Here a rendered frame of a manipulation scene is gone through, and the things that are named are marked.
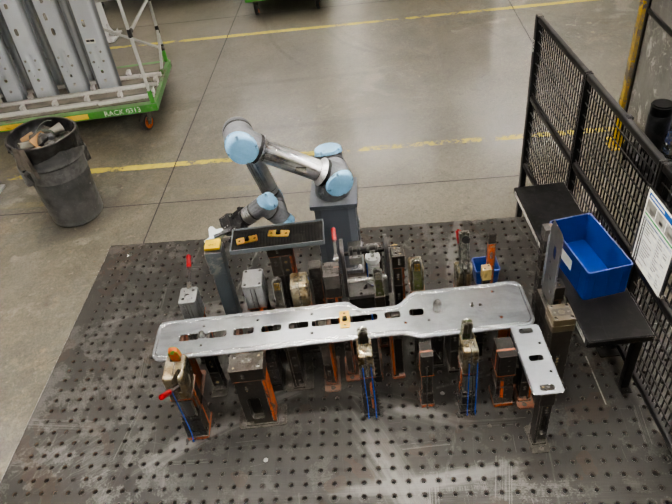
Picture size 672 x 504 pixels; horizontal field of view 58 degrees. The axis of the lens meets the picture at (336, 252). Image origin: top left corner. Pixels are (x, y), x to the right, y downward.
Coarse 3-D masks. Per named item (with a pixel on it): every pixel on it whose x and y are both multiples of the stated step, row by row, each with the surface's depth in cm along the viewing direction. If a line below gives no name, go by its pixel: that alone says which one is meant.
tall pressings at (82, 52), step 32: (0, 0) 523; (32, 0) 525; (64, 0) 551; (0, 32) 544; (32, 32) 545; (64, 32) 544; (96, 32) 544; (0, 64) 555; (32, 64) 558; (64, 64) 560; (96, 64) 561
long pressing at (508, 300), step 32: (448, 288) 230; (480, 288) 229; (512, 288) 227; (192, 320) 232; (224, 320) 231; (256, 320) 229; (288, 320) 227; (384, 320) 222; (416, 320) 220; (448, 320) 218; (480, 320) 217; (512, 320) 215; (160, 352) 222; (192, 352) 220; (224, 352) 219
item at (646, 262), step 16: (656, 192) 188; (656, 208) 190; (640, 224) 201; (656, 224) 191; (656, 240) 192; (640, 256) 204; (656, 256) 193; (640, 272) 205; (656, 272) 194; (656, 288) 196
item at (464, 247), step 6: (462, 234) 221; (468, 234) 220; (462, 240) 219; (468, 240) 219; (462, 246) 224; (468, 246) 223; (462, 252) 226; (468, 252) 224; (462, 258) 227; (468, 258) 226; (468, 264) 227; (468, 270) 229
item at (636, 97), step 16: (640, 0) 399; (656, 0) 382; (640, 16) 400; (656, 16) 381; (640, 32) 407; (656, 32) 384; (640, 48) 409; (656, 48) 385; (640, 64) 412; (656, 64) 386; (624, 80) 433; (640, 80) 413; (656, 80) 387; (624, 96) 437; (640, 96) 414; (656, 96) 389; (640, 112) 416; (624, 128) 447; (640, 128) 418; (608, 144) 467
